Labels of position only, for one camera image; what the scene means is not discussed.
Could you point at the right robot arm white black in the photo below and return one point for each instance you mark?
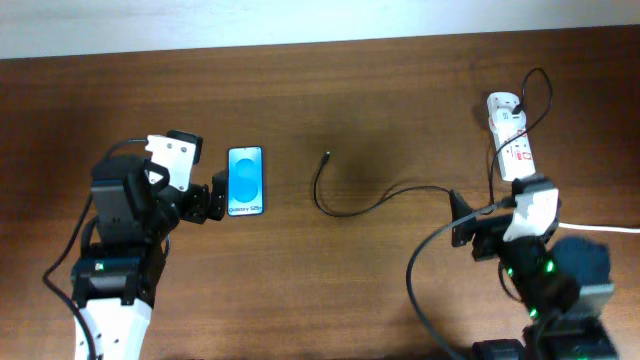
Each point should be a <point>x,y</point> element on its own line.
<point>564,286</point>

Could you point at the blue screen smartphone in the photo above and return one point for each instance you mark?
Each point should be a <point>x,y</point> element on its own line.
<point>245,183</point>

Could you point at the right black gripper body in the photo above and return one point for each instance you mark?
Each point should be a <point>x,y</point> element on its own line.
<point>492,233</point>

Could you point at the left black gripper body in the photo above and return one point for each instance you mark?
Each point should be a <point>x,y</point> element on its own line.
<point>176,202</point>

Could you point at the white usb charger plug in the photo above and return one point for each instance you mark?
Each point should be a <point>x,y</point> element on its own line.
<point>503,120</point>

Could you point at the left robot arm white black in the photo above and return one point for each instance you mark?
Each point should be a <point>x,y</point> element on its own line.
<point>124,248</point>

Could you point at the white power strip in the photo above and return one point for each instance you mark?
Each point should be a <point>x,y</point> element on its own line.
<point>515,159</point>

